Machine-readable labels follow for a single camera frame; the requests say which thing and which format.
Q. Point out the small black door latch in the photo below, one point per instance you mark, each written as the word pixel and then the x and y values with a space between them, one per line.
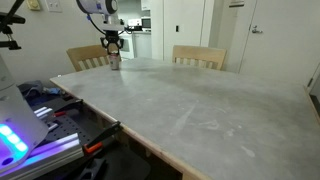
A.
pixel 177 29

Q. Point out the blue grey cloth bundle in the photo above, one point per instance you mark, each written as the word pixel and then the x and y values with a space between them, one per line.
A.
pixel 31 89

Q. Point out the white wall switch plate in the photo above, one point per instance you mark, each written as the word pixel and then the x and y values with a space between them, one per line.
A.
pixel 53 5

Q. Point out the microwave oven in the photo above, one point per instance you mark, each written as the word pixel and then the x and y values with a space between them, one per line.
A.
pixel 145 23

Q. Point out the white kitchen wall cabinet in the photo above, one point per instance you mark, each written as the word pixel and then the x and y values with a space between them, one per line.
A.
pixel 145 5

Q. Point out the white room door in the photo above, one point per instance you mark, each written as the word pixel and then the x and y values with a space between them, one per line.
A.
pixel 283 43

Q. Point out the light wooden slat-back chair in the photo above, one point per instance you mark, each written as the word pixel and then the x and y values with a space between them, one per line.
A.
pixel 83 53
pixel 196 53

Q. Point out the beige wall thermostat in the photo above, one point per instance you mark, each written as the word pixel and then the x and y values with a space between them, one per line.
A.
pixel 33 4

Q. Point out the black camera on stand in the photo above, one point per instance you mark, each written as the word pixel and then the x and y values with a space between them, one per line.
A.
pixel 8 20

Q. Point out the red and white drink can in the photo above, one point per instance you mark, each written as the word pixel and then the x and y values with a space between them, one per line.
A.
pixel 114 61

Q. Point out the white kitchen stove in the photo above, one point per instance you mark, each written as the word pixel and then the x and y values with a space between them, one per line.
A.
pixel 127 46

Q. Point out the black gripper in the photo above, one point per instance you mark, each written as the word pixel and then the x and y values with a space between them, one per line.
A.
pixel 112 35

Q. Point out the tall white panel door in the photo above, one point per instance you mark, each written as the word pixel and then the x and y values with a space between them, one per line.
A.
pixel 181 16

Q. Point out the white countertop appliance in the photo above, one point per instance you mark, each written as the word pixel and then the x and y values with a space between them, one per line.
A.
pixel 134 24

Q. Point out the black clamp orange trigger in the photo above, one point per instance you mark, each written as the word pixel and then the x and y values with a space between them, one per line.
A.
pixel 103 133
pixel 68 106

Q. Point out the white kitchen base cabinet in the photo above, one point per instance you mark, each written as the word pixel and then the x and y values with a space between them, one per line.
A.
pixel 142 45

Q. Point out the aluminium extrusion rail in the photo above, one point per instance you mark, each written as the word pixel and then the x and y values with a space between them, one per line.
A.
pixel 45 113
pixel 50 151

